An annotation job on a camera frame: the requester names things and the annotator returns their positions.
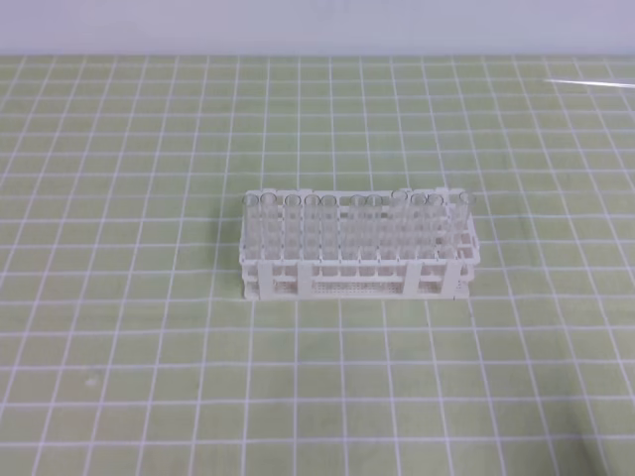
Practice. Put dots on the clear glass test tube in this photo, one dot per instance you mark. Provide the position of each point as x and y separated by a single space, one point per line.
457 217

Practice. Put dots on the white test tube rack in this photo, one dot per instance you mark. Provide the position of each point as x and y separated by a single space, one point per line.
291 248

